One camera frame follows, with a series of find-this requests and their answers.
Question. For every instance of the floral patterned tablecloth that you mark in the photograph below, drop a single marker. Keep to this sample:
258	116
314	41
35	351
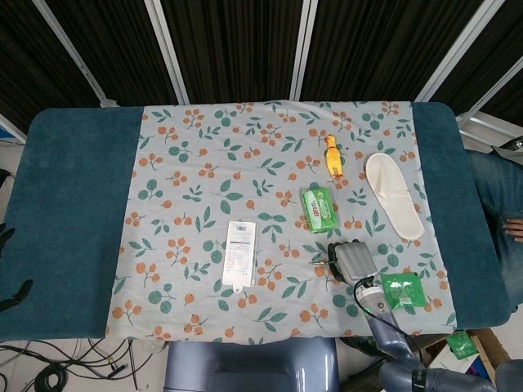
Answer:
229	196

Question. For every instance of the cardboard box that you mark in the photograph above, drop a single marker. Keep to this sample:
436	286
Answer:
470	355

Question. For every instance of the green square sachet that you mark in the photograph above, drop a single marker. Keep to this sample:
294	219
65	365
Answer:
403	290

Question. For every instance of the green packet on floor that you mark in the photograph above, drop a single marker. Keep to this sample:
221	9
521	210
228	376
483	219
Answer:
461	345

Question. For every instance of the white flat retail package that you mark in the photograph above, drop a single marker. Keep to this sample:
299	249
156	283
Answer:
240	253

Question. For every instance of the teal table cover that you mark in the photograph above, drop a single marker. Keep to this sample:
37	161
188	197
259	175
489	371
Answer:
65	220

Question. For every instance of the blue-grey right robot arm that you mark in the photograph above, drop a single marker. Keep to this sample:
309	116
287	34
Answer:
392	339

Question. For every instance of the white disposable slipper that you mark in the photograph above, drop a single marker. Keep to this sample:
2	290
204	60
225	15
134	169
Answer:
393	193

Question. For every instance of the green wet wipes pack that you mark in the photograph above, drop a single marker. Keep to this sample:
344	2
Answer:
320	209

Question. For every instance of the yellow rubber chicken toy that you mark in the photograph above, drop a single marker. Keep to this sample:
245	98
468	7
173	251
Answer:
333	158

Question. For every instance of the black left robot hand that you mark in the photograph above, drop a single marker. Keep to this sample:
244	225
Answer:
9	265

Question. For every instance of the blue-grey robot torso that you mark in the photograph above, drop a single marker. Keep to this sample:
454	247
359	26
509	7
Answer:
251	366

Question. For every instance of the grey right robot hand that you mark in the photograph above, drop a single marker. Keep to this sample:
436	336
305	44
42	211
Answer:
354	259

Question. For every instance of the person in jeans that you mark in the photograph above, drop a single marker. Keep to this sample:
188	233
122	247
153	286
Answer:
496	196

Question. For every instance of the silver metal utensil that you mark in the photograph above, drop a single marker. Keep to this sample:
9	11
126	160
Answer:
319	263

